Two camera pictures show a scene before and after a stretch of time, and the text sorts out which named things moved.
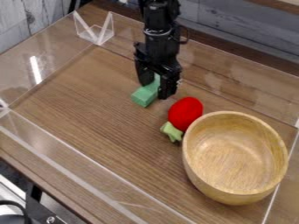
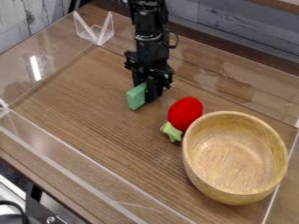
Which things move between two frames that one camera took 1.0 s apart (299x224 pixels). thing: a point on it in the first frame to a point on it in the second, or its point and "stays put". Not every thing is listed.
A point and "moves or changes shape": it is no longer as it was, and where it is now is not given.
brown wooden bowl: x=236 y=153 stays put
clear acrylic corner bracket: x=96 y=34 stays put
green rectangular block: x=146 y=94 moves or changes shape
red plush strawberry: x=184 y=112 stays put
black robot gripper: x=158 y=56 to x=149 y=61
